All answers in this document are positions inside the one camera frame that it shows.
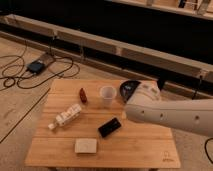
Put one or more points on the clear plastic bottle white cap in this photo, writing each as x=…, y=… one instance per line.
x=65, y=117

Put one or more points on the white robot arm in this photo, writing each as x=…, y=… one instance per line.
x=146, y=105

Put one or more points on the dark bowl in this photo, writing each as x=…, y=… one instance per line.
x=127, y=88

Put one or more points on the small red brown object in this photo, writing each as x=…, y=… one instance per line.
x=82, y=95

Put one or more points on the black rectangular phone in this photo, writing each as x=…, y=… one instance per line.
x=109, y=127

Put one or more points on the white rectangular sponge block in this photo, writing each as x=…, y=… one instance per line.
x=86, y=145

